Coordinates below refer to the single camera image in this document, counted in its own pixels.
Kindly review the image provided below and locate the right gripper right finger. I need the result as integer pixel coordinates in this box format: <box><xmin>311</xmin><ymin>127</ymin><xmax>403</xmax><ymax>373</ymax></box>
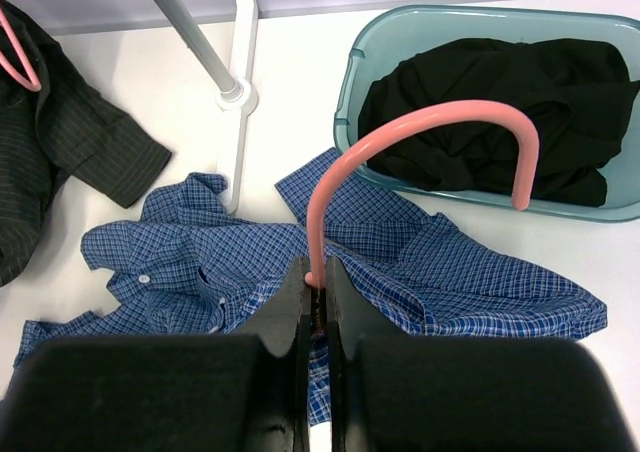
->
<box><xmin>324</xmin><ymin>258</ymin><xmax>634</xmax><ymax>451</ymax></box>

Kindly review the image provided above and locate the teal plastic tub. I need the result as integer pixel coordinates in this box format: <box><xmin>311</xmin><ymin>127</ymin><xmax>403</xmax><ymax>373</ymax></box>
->
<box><xmin>333</xmin><ymin>5</ymin><xmax>639</xmax><ymax>223</ymax></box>

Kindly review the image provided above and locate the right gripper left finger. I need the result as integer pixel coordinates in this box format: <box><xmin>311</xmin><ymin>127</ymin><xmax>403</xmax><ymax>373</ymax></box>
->
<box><xmin>1</xmin><ymin>258</ymin><xmax>312</xmax><ymax>451</ymax></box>

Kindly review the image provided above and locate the pink hanger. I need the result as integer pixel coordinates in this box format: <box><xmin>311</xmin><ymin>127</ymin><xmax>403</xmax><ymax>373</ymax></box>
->
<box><xmin>303</xmin><ymin>99</ymin><xmax>540</xmax><ymax>291</ymax></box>
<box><xmin>0</xmin><ymin>11</ymin><xmax>42</xmax><ymax>92</ymax></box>

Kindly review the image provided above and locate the black pinstriped shirt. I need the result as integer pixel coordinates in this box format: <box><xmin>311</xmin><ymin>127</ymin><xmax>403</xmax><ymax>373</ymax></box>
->
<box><xmin>1</xmin><ymin>0</ymin><xmax>172</xmax><ymax>284</ymax></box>

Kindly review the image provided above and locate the blue checked shirt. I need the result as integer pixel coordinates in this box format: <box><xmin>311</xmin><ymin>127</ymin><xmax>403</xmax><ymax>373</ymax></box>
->
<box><xmin>12</xmin><ymin>146</ymin><xmax>610</xmax><ymax>428</ymax></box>

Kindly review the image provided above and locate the plain black shirt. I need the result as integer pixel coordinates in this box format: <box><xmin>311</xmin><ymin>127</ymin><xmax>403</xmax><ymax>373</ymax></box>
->
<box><xmin>357</xmin><ymin>36</ymin><xmax>640</xmax><ymax>208</ymax></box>

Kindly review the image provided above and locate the silver clothes rack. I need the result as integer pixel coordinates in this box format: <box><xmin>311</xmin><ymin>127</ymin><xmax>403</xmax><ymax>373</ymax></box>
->
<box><xmin>132</xmin><ymin>0</ymin><xmax>260</xmax><ymax>216</ymax></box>

